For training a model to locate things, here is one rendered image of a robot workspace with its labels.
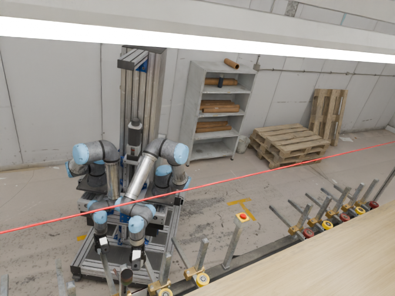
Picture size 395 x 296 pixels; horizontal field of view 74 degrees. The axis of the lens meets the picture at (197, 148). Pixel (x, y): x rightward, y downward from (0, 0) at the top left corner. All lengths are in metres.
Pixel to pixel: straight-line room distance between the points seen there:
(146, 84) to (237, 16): 1.33
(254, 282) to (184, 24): 1.65
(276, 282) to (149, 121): 1.36
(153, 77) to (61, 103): 2.11
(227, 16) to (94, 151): 1.20
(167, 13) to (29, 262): 2.83
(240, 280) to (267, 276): 0.19
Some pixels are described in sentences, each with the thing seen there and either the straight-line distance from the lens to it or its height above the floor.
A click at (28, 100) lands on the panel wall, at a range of 3.73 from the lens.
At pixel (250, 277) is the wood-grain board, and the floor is 0.90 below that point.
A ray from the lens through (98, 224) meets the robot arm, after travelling 1.72.
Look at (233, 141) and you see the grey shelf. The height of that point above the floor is 0.30.
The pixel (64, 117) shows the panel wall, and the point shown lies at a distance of 3.82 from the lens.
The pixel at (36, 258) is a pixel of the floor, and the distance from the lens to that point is 3.10.
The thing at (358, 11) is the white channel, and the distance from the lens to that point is 0.86.
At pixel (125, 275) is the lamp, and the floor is 1.14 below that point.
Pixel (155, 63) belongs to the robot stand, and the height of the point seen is 1.96.
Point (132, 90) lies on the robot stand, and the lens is 1.87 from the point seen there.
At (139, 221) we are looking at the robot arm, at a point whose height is 1.37.
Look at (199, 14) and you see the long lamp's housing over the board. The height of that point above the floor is 2.36.
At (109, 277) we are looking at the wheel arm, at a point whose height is 0.86.
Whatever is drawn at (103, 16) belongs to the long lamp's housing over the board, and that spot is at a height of 2.34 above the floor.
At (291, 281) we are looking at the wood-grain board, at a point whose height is 0.90.
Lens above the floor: 2.39
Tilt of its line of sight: 30 degrees down
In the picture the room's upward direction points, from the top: 11 degrees clockwise
